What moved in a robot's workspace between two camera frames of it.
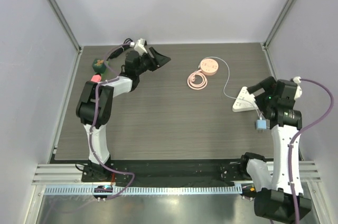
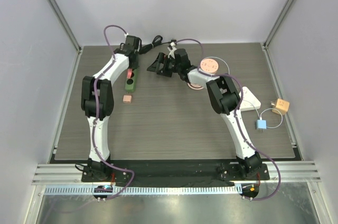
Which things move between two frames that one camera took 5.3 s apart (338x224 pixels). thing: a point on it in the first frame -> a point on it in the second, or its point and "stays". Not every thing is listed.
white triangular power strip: (245, 102) stays
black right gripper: (265, 92) -> (163, 66)
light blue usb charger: (261, 124) stays
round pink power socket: (208, 66) stays
